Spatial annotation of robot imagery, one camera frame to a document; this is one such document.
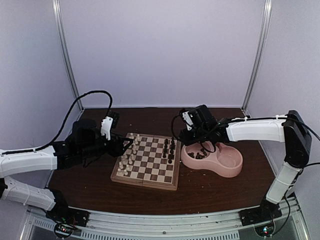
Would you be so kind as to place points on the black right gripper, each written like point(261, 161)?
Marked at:
point(187, 140)

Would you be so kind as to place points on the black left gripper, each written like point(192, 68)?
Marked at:
point(116, 149)

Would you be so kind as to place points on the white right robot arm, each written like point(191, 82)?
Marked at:
point(287, 129)

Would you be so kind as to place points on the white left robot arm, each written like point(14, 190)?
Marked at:
point(15, 164)

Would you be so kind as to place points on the dark chess pieces pile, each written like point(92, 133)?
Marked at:
point(199, 155)

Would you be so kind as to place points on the white chess pieces row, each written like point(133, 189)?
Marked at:
point(125, 163)

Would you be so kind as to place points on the wooden chess board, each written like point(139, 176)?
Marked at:
point(151, 169)

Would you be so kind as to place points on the pink plastic double bowl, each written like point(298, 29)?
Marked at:
point(221, 159)

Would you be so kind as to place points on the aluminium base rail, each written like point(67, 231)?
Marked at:
point(223, 225)

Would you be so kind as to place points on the aluminium frame post right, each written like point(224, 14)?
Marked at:
point(262, 40)

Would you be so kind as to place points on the aluminium frame post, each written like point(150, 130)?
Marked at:
point(262, 40)
point(56, 4)

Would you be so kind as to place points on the aluminium frame post left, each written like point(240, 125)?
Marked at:
point(56, 4)

